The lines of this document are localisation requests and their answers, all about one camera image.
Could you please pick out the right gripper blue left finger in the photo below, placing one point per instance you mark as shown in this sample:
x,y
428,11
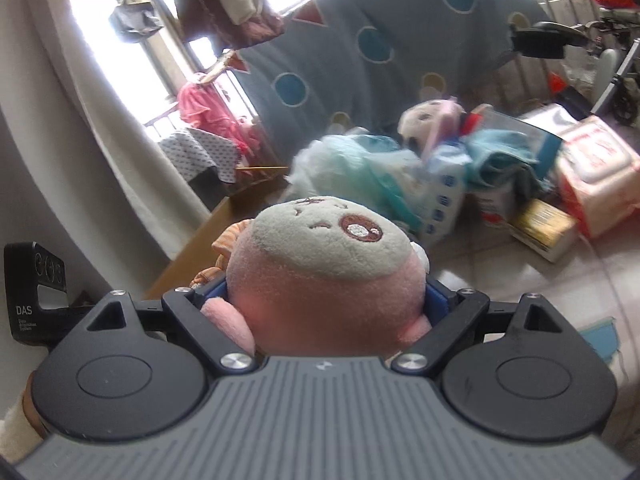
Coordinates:
x,y
215,289

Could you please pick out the large printed carton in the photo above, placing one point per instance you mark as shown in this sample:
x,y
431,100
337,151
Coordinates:
x,y
542,144

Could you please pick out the yellow book box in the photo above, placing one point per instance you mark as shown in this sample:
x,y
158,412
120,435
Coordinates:
x,y
548,230

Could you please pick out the pink wet wipes pack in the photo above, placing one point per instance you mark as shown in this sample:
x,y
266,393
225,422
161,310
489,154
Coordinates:
x,y
598,176

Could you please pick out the white panda plush toy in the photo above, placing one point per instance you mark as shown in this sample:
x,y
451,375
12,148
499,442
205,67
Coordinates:
x,y
426,125

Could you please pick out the white curtain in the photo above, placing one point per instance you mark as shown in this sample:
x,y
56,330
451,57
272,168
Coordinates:
x,y
166,206

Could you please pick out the white plastic bag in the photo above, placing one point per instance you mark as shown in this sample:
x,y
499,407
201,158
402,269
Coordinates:
x,y
373,171

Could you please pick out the blue dotted quilt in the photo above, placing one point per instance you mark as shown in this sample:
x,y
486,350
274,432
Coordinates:
x,y
367,61

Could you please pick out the brown hanging garment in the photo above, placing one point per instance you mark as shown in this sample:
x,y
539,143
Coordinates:
x,y
232,24

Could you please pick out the polka dot cloth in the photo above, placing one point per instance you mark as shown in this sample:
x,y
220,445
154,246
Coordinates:
x,y
193,151

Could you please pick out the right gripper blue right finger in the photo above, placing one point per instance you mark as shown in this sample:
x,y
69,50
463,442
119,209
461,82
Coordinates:
x,y
439,301

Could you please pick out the pink round plush doll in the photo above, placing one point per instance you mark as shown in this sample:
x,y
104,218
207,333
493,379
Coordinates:
x,y
321,276

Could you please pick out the pink hanging garment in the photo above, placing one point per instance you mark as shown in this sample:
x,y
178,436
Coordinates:
x,y
203,108

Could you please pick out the blue tissue pack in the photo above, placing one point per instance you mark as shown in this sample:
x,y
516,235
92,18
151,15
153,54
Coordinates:
x,y
447,177

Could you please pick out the cardboard box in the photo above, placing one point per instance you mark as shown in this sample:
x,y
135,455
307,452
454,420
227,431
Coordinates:
x,y
198,254

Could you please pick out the teal knitted cloth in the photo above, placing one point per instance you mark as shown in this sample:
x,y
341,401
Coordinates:
x,y
499,157

